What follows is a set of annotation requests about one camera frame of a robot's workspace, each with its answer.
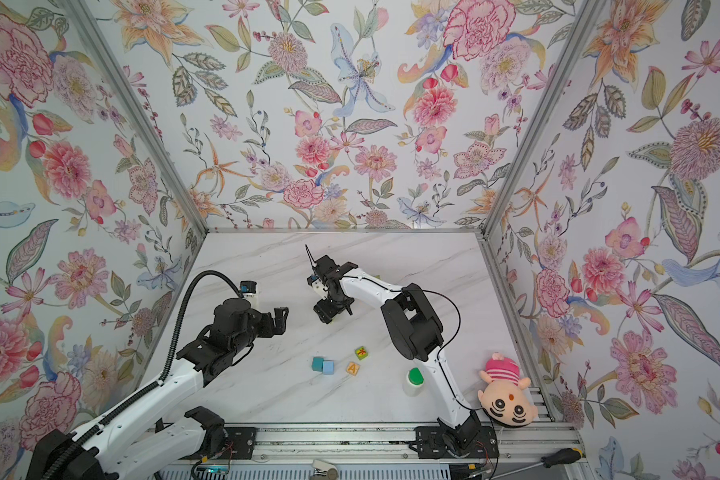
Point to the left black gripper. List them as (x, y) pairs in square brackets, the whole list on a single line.
[(269, 329)]

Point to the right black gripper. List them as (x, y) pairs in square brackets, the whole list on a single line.
[(324, 312)]

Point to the teal cube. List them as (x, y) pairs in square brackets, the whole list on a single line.
[(317, 364)]

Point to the light blue cube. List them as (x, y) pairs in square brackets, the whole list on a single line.
[(328, 367)]

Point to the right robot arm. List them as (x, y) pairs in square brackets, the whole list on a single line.
[(415, 330)]

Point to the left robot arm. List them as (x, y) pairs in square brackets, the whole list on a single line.
[(144, 408)]

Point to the wood cube letter A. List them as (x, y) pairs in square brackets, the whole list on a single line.
[(352, 368)]

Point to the green cube red print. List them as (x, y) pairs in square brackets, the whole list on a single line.
[(361, 353)]

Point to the white bottle green cap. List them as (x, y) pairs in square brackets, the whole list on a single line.
[(413, 384)]

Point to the pink plush toy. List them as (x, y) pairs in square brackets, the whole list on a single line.
[(504, 396)]

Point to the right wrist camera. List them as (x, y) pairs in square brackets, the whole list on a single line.
[(317, 286)]

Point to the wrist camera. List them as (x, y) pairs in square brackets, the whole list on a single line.
[(249, 291), (317, 286)]

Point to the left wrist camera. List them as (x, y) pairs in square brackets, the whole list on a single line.
[(249, 291)]

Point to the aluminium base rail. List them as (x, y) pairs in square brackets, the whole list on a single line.
[(392, 442)]

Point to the black handled screwdriver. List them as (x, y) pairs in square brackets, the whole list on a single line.
[(564, 456)]

